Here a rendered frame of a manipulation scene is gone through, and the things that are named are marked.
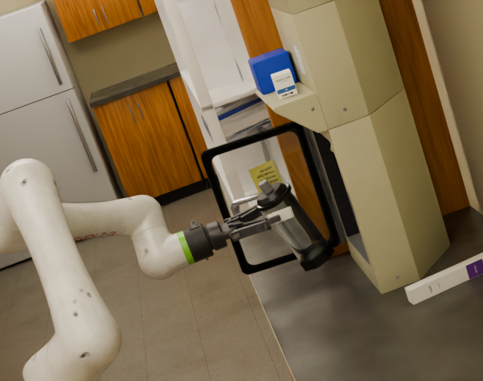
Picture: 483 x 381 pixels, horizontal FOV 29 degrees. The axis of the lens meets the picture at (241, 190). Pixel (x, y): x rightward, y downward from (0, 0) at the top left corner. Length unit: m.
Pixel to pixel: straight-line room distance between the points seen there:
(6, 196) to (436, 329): 1.04
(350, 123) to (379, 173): 0.15
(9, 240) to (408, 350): 0.95
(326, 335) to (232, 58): 1.58
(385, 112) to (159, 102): 5.03
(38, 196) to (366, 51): 0.90
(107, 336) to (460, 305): 0.89
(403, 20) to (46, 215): 1.23
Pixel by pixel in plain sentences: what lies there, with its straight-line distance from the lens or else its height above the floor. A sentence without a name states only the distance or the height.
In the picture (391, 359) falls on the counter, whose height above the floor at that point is 0.94.
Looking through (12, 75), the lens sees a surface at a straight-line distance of 7.26.
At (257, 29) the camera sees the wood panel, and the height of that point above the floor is 1.66.
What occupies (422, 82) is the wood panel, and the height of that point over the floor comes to 1.35.
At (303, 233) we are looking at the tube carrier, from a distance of 2.51.
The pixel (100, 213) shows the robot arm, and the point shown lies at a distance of 2.42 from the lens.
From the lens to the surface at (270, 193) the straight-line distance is 2.48.
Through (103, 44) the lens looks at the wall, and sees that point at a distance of 7.88.
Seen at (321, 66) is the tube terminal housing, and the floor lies 1.57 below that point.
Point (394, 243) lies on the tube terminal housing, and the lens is 2.51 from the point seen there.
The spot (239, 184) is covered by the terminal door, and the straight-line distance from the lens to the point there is 2.73.
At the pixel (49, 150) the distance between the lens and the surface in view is 7.33.
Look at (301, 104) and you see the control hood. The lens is 2.36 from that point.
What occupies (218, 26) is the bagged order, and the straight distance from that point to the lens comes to 3.70.
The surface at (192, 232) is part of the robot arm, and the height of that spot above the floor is 1.26.
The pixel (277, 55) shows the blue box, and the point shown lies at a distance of 2.54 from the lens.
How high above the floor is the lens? 2.00
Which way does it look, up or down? 16 degrees down
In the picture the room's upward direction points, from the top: 20 degrees counter-clockwise
